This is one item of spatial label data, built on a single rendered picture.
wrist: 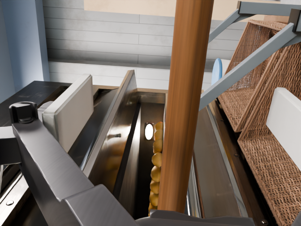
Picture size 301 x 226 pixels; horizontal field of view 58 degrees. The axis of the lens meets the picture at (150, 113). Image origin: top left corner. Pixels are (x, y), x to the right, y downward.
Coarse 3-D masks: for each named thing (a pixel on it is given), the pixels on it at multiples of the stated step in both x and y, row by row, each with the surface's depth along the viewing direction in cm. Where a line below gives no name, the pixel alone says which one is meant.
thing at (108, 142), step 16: (128, 80) 153; (128, 96) 144; (112, 112) 114; (128, 112) 141; (112, 128) 105; (128, 128) 137; (96, 144) 90; (112, 144) 103; (96, 160) 82; (112, 160) 101; (96, 176) 81; (112, 176) 99; (112, 192) 97
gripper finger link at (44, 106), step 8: (48, 104) 16; (40, 112) 15; (40, 120) 14; (0, 128) 13; (8, 128) 13; (0, 136) 12; (8, 136) 12; (0, 144) 12; (8, 144) 12; (16, 144) 12; (0, 152) 12; (8, 152) 13; (16, 152) 13; (0, 160) 13; (8, 160) 13; (16, 160) 13
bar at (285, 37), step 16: (240, 16) 101; (288, 32) 56; (272, 48) 58; (240, 64) 60; (256, 64) 59; (224, 80) 61; (208, 96) 63; (192, 160) 44; (192, 176) 40; (192, 192) 37; (192, 208) 34
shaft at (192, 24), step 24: (192, 0) 20; (192, 24) 21; (192, 48) 22; (192, 72) 23; (168, 96) 25; (192, 96) 24; (168, 120) 25; (192, 120) 25; (168, 144) 26; (192, 144) 26; (168, 168) 27; (168, 192) 28
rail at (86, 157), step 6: (126, 78) 158; (120, 84) 148; (120, 90) 139; (114, 96) 132; (114, 102) 124; (108, 108) 119; (108, 114) 112; (102, 126) 102; (96, 132) 98; (96, 138) 94; (90, 144) 90; (90, 150) 87; (84, 156) 84; (84, 162) 81; (84, 168) 78
